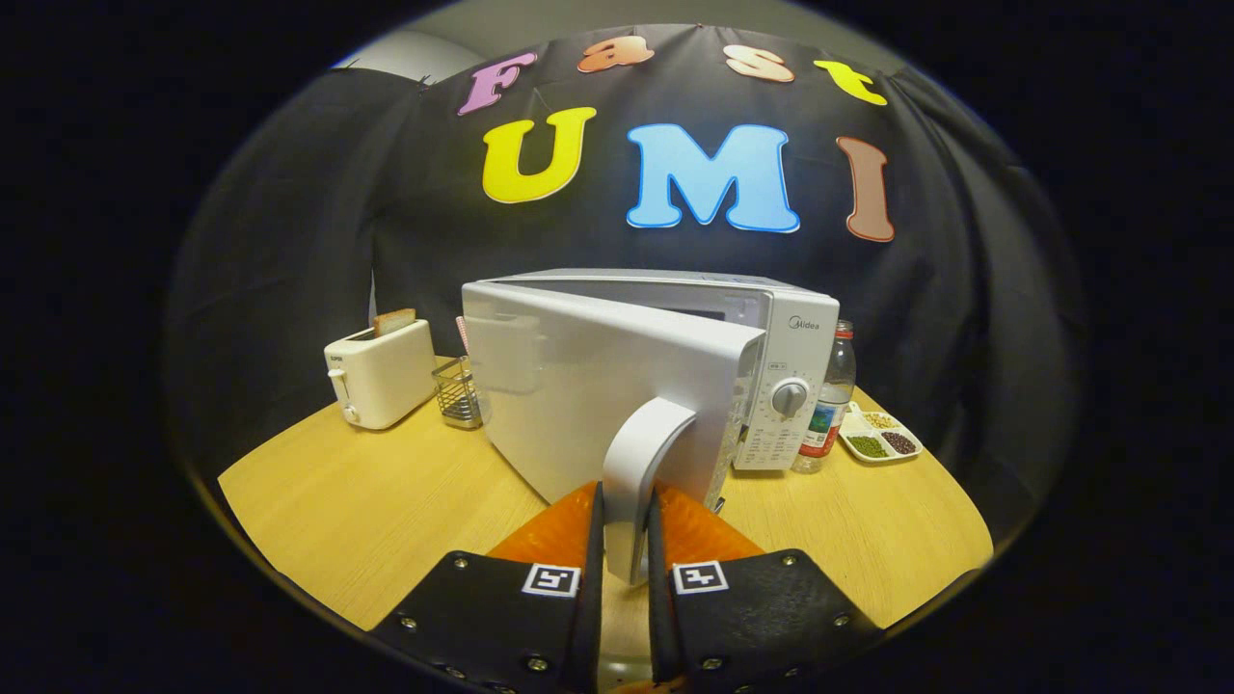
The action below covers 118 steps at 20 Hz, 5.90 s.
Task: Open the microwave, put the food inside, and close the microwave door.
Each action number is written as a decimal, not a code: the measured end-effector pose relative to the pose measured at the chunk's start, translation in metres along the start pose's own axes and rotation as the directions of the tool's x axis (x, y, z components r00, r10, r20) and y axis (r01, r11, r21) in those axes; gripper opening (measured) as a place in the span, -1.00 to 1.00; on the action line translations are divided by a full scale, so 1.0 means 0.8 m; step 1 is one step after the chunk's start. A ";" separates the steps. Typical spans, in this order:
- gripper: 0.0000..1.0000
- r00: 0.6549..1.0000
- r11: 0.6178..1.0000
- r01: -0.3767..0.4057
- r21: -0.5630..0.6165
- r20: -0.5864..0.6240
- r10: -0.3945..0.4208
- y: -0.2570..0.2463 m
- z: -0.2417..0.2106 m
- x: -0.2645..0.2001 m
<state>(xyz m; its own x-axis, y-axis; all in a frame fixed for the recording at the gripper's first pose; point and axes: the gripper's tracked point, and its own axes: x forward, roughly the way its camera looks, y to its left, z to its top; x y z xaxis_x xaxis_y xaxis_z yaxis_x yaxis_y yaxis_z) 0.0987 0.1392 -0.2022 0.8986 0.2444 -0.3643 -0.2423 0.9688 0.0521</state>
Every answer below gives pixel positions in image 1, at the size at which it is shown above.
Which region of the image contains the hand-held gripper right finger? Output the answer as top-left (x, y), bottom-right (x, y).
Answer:
top-left (644, 482), bottom-right (883, 694)

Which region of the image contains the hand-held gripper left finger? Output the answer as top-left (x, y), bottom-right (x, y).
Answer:
top-left (371, 480), bottom-right (606, 694)

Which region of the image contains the white microwave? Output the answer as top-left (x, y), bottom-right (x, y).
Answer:
top-left (461, 268), bottom-right (841, 587)

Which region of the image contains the clear water bottle red label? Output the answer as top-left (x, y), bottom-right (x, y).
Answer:
top-left (792, 320), bottom-right (857, 474)

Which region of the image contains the white divided dish of beans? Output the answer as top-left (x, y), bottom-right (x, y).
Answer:
top-left (838, 401), bottom-right (924, 464)

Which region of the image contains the white toaster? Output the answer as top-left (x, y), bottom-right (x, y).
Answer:
top-left (324, 318), bottom-right (438, 431)

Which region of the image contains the black backdrop cloth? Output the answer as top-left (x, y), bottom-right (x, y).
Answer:
top-left (164, 24), bottom-right (1090, 541)

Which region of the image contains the wire mesh basket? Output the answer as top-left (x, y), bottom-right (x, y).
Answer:
top-left (432, 356), bottom-right (485, 430)

